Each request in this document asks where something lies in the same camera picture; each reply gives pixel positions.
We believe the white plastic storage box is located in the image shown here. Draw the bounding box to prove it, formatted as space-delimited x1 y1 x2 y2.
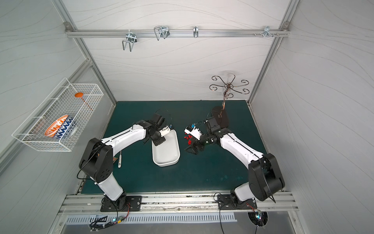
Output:
152 130 180 167

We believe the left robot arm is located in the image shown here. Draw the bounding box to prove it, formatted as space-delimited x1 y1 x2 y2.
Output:
79 114 171 201

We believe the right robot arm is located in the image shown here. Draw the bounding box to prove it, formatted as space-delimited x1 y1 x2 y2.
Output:
184 117 285 202

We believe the green table mat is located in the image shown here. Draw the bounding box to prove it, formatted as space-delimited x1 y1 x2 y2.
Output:
81 100 281 195

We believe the metal spoon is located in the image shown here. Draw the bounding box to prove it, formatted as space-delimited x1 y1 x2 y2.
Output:
118 151 122 168

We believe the blue white patterned bowl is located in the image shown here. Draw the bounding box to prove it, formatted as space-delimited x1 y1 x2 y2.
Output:
53 116 76 139

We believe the metal hook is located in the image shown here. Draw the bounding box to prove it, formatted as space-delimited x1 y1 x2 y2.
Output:
122 30 137 52
253 26 279 38
193 26 199 38
153 26 170 41

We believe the orange white patterned bowl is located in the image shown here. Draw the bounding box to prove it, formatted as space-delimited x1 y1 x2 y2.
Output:
44 115 69 137

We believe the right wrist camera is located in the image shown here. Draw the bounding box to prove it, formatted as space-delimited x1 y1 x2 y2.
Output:
184 124 203 140

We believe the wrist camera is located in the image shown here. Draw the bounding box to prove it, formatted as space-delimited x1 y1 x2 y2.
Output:
159 125 172 137
184 124 203 140

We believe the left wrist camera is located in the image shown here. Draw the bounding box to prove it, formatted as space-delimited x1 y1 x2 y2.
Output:
159 125 172 137

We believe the copper wire jewelry stand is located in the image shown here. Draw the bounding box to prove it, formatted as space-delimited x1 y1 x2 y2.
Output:
209 73 250 128

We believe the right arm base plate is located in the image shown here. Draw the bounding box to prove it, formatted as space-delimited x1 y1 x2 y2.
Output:
214 193 257 211

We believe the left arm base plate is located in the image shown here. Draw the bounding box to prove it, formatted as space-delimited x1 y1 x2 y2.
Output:
100 196 142 212

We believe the white wire basket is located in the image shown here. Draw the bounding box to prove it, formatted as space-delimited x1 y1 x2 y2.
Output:
12 78 104 152

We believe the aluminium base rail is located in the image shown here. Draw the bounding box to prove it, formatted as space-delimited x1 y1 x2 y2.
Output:
58 190 299 215

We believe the aluminium cross rail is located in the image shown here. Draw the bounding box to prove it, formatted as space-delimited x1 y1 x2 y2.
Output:
65 28 291 39

